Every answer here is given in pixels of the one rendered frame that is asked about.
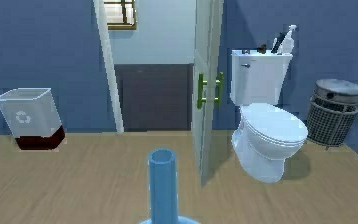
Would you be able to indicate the wooden framed window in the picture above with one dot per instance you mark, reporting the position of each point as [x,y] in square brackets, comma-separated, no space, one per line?
[120,14]

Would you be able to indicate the white spray bottle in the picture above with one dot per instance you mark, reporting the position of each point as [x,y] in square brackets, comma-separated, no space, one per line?
[288,41]

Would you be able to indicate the white recycling bin dark base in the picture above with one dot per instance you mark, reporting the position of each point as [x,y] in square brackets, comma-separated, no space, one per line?
[28,115]

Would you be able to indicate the white toilet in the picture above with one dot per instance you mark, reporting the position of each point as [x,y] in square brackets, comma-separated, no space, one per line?
[265,123]

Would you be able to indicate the small grey object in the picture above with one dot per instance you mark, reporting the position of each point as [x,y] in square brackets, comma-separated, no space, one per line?
[245,51]

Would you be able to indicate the small dark object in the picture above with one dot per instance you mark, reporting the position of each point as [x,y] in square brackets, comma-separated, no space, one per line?
[262,49]

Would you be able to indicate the black stick object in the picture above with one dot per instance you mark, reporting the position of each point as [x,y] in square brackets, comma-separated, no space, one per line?
[278,42]

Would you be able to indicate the blue tube holder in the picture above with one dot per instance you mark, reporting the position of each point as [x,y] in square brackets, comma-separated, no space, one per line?
[162,186]

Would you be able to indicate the white room door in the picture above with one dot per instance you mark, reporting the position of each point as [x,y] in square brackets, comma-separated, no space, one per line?
[203,83]

